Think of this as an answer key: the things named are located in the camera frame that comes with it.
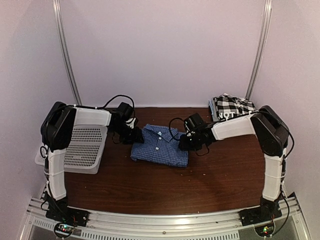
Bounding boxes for blue checked shirt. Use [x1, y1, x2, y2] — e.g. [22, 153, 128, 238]
[130, 124, 189, 168]

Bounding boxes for left small circuit board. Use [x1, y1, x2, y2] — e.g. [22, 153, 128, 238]
[53, 222, 75, 238]

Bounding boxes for left aluminium frame post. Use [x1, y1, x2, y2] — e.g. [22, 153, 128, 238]
[52, 0, 82, 105]

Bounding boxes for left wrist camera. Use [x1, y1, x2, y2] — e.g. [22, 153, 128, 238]
[115, 102, 138, 129]

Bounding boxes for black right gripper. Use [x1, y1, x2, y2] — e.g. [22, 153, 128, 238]
[178, 132, 203, 151]

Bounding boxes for right aluminium frame post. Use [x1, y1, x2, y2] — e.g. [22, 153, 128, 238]
[245, 0, 273, 100]

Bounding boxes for aluminium frame post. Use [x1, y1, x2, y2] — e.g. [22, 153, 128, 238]
[52, 0, 82, 105]
[245, 0, 273, 100]

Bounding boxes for black white plaid shirt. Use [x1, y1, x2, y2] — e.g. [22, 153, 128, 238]
[213, 93, 257, 120]

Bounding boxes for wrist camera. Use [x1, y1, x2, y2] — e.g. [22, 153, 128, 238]
[184, 113, 207, 137]
[115, 102, 138, 129]

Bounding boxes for small circuit board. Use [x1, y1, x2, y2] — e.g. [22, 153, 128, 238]
[254, 223, 275, 238]
[53, 222, 75, 238]

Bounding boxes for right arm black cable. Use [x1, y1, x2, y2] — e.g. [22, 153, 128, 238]
[168, 112, 295, 226]

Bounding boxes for front aluminium rail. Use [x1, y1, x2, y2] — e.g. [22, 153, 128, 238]
[23, 197, 305, 240]

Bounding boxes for right small circuit board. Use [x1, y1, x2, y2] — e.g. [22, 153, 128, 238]
[254, 223, 275, 238]

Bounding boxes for white perforated plastic basket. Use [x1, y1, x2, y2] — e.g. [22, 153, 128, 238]
[34, 126, 109, 175]

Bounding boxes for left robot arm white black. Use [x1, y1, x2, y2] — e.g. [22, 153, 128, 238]
[40, 101, 144, 222]

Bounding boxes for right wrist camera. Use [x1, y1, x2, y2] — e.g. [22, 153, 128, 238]
[184, 113, 207, 137]

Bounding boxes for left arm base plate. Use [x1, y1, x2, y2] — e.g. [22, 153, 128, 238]
[45, 205, 89, 227]

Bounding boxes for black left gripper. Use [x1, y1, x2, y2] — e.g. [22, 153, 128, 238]
[112, 122, 145, 145]

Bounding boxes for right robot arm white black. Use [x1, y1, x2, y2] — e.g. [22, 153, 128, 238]
[178, 105, 290, 221]

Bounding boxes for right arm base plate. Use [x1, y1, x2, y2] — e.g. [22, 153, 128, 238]
[239, 206, 282, 227]

